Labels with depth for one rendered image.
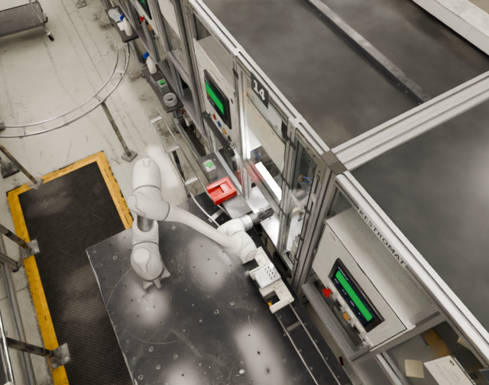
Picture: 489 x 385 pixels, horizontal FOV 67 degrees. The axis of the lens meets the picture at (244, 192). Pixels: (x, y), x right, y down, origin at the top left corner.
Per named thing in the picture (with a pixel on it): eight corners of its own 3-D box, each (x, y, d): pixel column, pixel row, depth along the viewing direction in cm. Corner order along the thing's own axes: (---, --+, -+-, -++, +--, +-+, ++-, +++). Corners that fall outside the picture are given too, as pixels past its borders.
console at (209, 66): (201, 108, 216) (187, 40, 176) (243, 89, 222) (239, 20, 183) (234, 158, 197) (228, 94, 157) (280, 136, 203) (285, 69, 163)
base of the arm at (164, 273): (147, 296, 230) (144, 292, 225) (134, 266, 241) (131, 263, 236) (173, 281, 234) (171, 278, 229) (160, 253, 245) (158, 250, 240)
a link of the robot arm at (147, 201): (171, 215, 176) (169, 190, 183) (137, 205, 164) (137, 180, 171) (156, 226, 183) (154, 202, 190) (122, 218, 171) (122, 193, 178)
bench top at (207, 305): (87, 251, 251) (85, 249, 248) (225, 184, 275) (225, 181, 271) (176, 499, 182) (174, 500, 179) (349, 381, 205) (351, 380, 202)
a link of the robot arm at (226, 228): (238, 225, 223) (248, 239, 214) (215, 237, 219) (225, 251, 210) (235, 213, 216) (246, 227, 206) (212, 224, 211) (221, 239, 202)
